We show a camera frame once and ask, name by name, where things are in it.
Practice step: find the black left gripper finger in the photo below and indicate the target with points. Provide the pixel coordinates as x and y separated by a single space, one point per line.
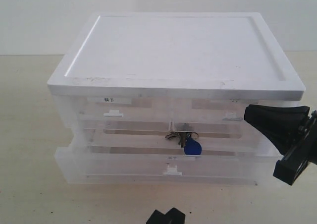
175 216
157 217

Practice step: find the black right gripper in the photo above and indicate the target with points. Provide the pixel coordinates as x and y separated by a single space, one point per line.
283 127

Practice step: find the key bunch with blue fob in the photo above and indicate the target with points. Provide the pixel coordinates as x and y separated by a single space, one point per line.
187 141

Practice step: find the top right small drawer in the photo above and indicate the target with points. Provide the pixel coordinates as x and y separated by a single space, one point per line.
208 116

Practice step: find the small drawer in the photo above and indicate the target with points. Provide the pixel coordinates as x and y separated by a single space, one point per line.
208 116
133 114

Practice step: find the top left small drawer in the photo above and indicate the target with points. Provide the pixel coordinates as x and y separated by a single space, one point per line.
133 114

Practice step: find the white translucent drawer cabinet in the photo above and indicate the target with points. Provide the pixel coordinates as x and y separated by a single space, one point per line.
216 56

